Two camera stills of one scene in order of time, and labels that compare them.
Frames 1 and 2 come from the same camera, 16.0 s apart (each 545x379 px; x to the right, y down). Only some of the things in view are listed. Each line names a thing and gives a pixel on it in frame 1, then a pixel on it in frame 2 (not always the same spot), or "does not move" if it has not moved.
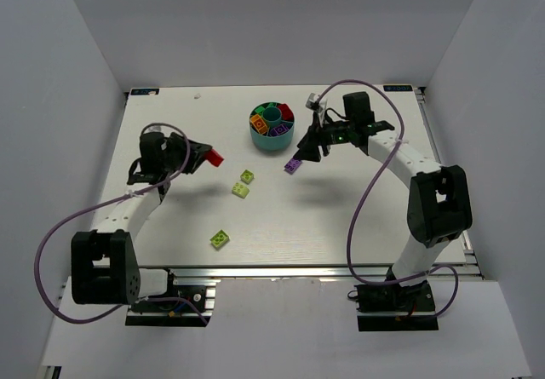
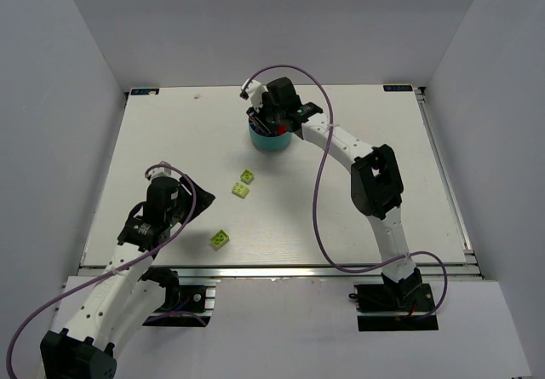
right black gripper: (320, 136) → (267, 116)
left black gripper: (192, 152) → (187, 200)
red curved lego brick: (214, 157) → (281, 129)
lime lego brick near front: (220, 239) does not move
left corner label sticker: (145, 91) does not move
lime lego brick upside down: (247, 176) does not move
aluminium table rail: (288, 273) does not move
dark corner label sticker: (398, 88) does not move
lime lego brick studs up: (240, 190) does not move
